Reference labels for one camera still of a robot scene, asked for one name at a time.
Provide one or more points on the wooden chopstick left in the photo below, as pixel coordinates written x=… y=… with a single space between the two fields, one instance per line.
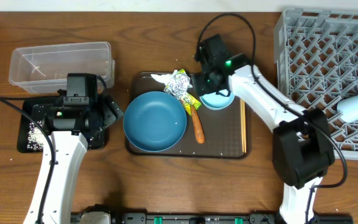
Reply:
x=241 y=124

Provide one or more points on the wooden chopstick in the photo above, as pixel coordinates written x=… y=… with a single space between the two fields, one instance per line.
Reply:
x=244 y=124
x=241 y=124

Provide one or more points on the wooden chopstick right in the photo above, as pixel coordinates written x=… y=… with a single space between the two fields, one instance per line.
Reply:
x=244 y=124

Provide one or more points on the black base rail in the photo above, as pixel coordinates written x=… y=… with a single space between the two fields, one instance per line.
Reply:
x=182 y=218

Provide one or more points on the crumpled white tissue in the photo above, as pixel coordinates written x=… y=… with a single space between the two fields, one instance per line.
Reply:
x=165 y=79

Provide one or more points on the grey dishwasher rack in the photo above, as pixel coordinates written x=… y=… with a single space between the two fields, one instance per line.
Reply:
x=316 y=54

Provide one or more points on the clear plastic bin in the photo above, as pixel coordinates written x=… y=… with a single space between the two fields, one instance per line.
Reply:
x=44 y=69

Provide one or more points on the orange carrot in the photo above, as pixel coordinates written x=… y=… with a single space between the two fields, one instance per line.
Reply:
x=199 y=134

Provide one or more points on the black plastic tray bin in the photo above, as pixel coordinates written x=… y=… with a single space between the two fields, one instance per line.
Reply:
x=30 y=105

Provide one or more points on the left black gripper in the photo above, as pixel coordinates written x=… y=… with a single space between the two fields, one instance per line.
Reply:
x=111 y=114

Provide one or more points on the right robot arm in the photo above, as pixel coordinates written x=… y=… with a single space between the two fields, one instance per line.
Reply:
x=302 y=148

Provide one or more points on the large blue plate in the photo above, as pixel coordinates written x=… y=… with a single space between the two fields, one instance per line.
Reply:
x=154 y=121

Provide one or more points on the small light blue saucer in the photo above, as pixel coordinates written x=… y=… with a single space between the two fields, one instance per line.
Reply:
x=214 y=101

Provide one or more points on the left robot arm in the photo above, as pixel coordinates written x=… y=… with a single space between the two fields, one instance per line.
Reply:
x=56 y=183

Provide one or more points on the pile of white rice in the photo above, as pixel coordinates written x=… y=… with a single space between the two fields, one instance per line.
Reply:
x=35 y=137

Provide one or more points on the light blue cup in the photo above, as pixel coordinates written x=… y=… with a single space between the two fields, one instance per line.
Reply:
x=348 y=109

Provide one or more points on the brown serving tray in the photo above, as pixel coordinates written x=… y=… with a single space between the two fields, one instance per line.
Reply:
x=225 y=131

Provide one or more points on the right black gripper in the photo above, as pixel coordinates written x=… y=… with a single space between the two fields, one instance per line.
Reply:
x=202 y=87

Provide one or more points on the crumpled aluminium foil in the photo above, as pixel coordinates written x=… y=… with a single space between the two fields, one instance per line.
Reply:
x=178 y=84

